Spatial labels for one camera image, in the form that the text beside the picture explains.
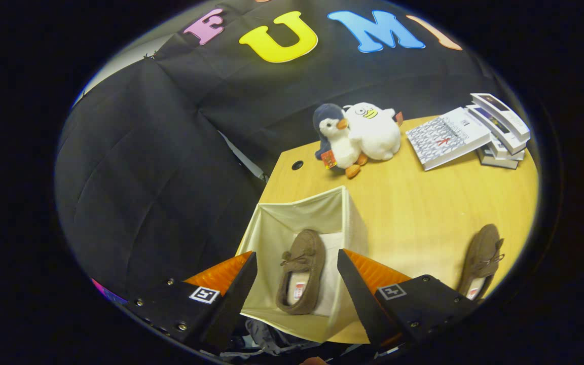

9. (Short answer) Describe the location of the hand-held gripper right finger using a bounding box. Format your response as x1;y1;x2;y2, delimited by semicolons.
337;249;478;355

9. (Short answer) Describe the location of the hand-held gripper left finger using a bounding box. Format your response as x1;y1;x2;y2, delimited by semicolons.
124;251;258;354

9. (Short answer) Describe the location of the brown fuzzy slipper shoe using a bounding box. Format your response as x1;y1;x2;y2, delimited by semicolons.
457;224;505;302
275;229;326;315

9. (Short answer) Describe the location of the beige fabric storage box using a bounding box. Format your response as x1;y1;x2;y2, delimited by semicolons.
235;186;371;344

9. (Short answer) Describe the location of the person's dark clothing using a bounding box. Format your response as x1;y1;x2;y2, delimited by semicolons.
221;318;374;358

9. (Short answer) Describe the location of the colourful display screen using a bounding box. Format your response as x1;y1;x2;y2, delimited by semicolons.
91;278;128;306

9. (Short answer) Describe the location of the grey white penguin plush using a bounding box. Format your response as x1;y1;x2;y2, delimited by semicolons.
313;103;369;179

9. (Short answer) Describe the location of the white duck plush toy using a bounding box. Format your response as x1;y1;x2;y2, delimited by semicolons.
344;102;404;161

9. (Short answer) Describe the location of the black backdrop cloth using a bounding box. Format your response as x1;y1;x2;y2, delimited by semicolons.
54;0;526;301

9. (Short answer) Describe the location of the book with patterned cover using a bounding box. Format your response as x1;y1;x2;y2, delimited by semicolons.
406;107;492;171

